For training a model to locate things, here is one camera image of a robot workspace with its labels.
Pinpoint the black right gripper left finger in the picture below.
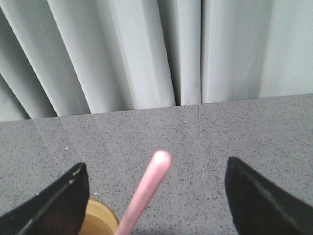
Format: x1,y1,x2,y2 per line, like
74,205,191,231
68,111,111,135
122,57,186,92
0,163,89,235

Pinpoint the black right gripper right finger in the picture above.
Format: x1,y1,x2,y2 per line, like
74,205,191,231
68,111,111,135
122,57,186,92
224,157,313,235

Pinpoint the bamboo wooden cup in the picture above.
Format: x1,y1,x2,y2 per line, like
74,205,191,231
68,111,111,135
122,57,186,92
79,198,119,235

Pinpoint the grey curtain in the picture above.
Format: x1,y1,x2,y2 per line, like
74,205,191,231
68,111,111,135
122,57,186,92
0,0,313,121

